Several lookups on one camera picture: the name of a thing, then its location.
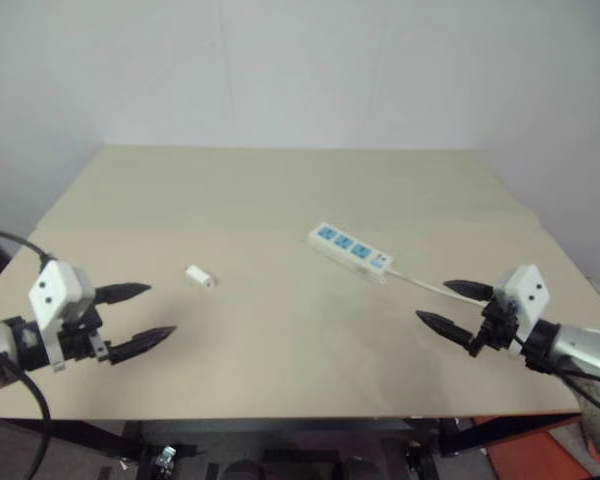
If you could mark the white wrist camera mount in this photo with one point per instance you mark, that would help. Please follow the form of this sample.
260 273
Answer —
55 290
527 290

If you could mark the small white plug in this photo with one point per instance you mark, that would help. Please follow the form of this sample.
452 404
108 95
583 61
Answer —
199 276

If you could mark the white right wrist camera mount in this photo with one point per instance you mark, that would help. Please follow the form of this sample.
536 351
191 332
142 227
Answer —
527 290

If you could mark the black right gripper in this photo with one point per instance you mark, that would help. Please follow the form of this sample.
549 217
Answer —
495 327

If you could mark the silver metal caster bracket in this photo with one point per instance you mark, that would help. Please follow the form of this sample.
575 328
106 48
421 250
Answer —
165 457

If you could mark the black table frame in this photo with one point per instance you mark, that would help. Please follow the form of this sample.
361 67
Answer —
280 427

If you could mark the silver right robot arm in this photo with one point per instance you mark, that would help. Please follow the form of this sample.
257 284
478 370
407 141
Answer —
582 347

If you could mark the white power strip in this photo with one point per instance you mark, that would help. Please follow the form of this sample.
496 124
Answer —
350 248

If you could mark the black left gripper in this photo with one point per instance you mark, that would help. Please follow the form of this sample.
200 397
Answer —
80 345

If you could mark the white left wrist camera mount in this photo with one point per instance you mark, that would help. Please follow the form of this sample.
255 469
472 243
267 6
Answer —
55 290

